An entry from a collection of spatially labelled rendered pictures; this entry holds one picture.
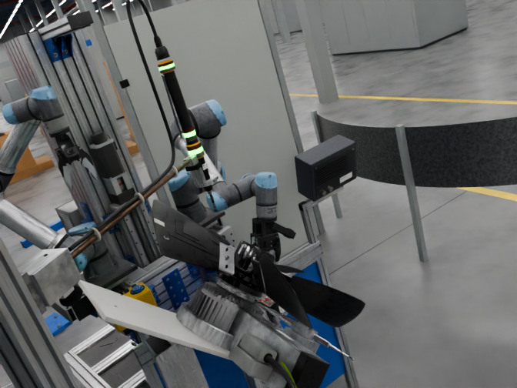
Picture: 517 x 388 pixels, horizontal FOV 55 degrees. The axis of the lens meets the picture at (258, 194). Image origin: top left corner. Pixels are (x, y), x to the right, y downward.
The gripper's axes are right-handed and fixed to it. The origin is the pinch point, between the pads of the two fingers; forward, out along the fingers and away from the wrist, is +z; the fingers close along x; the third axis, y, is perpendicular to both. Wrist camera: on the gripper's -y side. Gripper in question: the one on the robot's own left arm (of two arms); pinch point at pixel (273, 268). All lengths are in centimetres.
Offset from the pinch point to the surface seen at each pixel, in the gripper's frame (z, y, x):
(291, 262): 9.9, -25.2, -23.6
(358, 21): -205, -740, -750
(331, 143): -40, -47, -24
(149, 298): 8.4, 40.4, -19.9
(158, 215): -32, 49, 19
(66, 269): -32, 78, 48
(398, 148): -25, -145, -75
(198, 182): -38, 34, 13
